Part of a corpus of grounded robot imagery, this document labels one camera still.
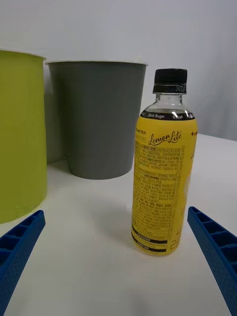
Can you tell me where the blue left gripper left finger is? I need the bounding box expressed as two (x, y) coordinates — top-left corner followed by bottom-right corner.
(0, 210), (46, 316)

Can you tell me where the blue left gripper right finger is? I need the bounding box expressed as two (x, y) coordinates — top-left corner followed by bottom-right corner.
(187, 206), (237, 316)

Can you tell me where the yellow label plastic bottle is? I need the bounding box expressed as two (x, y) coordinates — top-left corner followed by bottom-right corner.
(130, 68), (198, 256)

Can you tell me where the yellow-green plastic bin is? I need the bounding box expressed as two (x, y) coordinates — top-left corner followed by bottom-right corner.
(0, 49), (48, 225)

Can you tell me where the grey plastic bin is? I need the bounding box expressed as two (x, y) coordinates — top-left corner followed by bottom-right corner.
(44, 59), (149, 180)

